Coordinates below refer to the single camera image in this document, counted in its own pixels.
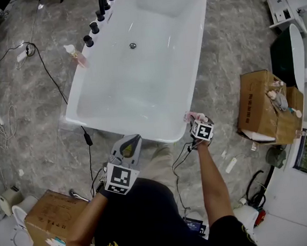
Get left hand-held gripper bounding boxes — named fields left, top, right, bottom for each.
left=98, top=133, right=148, bottom=199

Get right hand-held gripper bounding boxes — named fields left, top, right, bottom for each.
left=188, top=116, right=217, bottom=147

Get white rectangular bathtub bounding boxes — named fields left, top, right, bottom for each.
left=54, top=0, right=223, bottom=153

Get person's right forearm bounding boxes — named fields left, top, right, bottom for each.
left=196, top=138, right=235, bottom=228

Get person's left forearm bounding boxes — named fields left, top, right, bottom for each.
left=58, top=191, right=113, bottom=246

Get green freestanding bathtub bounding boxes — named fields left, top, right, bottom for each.
left=267, top=22, right=307, bottom=96

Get person's yellow-green shoe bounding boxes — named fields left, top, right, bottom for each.
left=122, top=144, right=134, bottom=159

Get person's beige trousers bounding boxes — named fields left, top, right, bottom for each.
left=134, top=142, right=179, bottom=201

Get black power adapter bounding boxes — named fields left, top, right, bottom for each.
left=82, top=131, right=94, bottom=147

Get black wristband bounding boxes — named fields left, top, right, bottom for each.
left=98, top=183, right=116, bottom=201

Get large cardboard box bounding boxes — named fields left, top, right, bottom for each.
left=232, top=66, right=306, bottom=150

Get grey soft doll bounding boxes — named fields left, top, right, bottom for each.
left=266, top=88, right=289, bottom=114

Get dark green bag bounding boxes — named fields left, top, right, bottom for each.
left=264, top=145, right=288, bottom=170

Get person's dark printed shirt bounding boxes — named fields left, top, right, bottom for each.
left=39, top=166, right=261, bottom=246

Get pale bath brush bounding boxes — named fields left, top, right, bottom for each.
left=288, top=107, right=304, bottom=120

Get small cardboard box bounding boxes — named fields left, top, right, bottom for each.
left=285, top=85, right=306, bottom=113

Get dark framed window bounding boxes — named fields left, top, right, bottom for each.
left=289, top=128, right=307, bottom=180

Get blue screen tablet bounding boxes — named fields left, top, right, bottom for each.
left=182, top=214, right=209, bottom=238

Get pink pump bottle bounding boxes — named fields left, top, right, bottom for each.
left=63, top=43, right=90, bottom=71

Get cardboard box with white foam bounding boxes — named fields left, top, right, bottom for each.
left=22, top=186, right=95, bottom=246

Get red container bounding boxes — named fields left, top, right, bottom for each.
left=253, top=208, right=268, bottom=227

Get beige small appliance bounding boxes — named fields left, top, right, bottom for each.
left=0, top=184, right=26, bottom=218

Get white toilet seat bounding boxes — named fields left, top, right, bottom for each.
left=9, top=195, right=43, bottom=246

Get white cabinet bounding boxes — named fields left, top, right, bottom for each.
left=266, top=0, right=307, bottom=38

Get white power strip with plugs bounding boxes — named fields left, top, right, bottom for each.
left=15, top=49, right=29, bottom=63

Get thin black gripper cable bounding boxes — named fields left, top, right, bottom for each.
left=169, top=139, right=206, bottom=219

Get black hose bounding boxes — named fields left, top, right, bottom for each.
left=244, top=167, right=279, bottom=209

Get white wall-hung toilet bowl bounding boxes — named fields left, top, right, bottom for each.
left=232, top=203, right=262, bottom=237

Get long black cable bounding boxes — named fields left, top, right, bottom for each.
left=0, top=37, right=99, bottom=205

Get white tangled cable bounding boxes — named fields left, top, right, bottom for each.
left=0, top=105, right=25, bottom=189

